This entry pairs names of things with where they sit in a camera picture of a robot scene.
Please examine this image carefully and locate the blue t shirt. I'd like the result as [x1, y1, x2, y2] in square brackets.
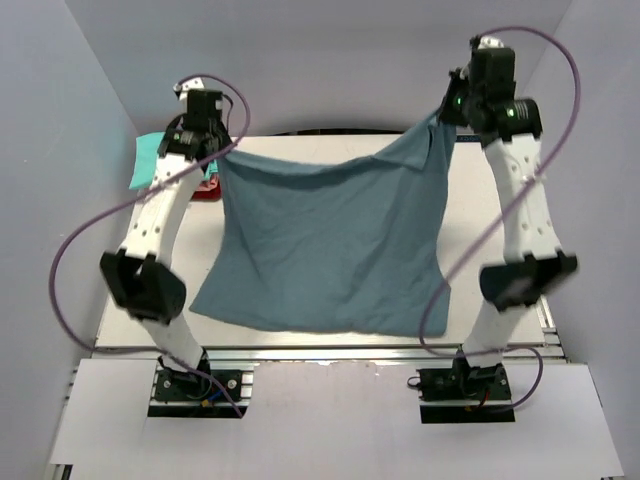
[190, 116, 456, 337]

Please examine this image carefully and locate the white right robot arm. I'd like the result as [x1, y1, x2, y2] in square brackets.
[438, 36, 578, 399]

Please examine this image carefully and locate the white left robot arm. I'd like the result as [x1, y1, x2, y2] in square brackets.
[100, 87, 231, 399]

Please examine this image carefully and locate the blue label sticker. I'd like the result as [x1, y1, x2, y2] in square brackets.
[456, 134, 480, 143]

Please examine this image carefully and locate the teal folded t shirt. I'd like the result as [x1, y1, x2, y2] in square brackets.
[129, 132, 164, 190]

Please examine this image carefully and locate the pink folded t shirt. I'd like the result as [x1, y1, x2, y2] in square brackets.
[203, 160, 219, 188]

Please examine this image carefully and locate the red folded t shirt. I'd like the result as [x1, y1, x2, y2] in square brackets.
[192, 174, 222, 202]

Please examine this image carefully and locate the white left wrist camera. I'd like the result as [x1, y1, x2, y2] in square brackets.
[173, 77, 205, 101]

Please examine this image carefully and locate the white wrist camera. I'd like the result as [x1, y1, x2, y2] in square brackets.
[469, 35, 505, 51]
[173, 77, 205, 101]

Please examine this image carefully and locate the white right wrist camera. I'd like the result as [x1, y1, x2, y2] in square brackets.
[469, 35, 505, 51]

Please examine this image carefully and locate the aluminium table frame rail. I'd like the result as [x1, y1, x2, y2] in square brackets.
[536, 298, 567, 361]

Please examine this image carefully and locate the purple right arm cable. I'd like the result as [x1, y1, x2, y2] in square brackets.
[417, 26, 582, 413]

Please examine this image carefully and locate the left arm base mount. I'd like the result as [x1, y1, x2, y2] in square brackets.
[147, 359, 250, 419]

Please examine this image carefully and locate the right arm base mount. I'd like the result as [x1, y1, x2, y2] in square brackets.
[407, 364, 515, 425]

